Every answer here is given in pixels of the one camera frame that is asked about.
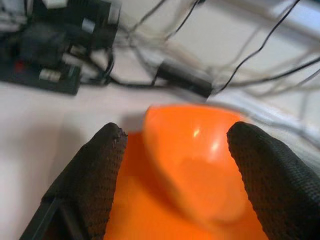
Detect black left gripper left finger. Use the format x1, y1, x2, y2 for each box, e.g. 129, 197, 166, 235
19, 121, 128, 240

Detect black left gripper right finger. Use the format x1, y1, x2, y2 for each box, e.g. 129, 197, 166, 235
226, 121, 320, 240

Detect orange plastic plate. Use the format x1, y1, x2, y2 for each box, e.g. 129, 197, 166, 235
103, 132, 270, 240

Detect orange plastic bowl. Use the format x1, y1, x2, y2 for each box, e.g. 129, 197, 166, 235
142, 103, 248, 224

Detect black power brick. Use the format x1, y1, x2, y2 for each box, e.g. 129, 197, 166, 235
155, 59, 214, 99

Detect black device white labels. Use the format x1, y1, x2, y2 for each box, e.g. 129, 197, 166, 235
24, 0, 122, 51

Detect black cable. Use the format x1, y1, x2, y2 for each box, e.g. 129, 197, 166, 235
212, 57, 320, 90
164, 0, 202, 38
219, 0, 301, 91

